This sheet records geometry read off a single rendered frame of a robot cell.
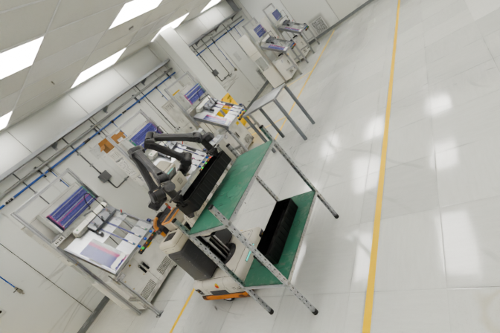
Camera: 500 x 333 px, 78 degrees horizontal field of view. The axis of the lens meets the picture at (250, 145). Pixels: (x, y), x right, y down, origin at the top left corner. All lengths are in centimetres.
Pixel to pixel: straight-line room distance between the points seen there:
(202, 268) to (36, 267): 321
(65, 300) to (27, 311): 45
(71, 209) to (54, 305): 186
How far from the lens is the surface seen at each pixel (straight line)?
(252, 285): 245
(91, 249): 412
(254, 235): 303
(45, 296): 570
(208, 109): 584
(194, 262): 296
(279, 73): 861
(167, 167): 261
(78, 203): 433
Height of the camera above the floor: 171
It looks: 16 degrees down
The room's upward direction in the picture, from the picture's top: 41 degrees counter-clockwise
